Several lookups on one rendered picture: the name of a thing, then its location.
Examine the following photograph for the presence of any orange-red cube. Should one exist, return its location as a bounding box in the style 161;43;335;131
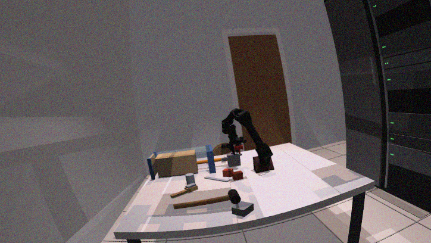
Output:
223;168;234;177
232;171;243;180

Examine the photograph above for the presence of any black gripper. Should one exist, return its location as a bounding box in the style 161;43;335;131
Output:
221;134;246;155

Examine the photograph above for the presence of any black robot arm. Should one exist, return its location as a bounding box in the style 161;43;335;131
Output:
222;108;273;167

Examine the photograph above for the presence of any wooden-handled mallet with black head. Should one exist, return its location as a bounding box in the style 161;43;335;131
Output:
173;189;241;209

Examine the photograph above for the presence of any grey cylinder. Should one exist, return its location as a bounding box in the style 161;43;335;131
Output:
186;173;195;185

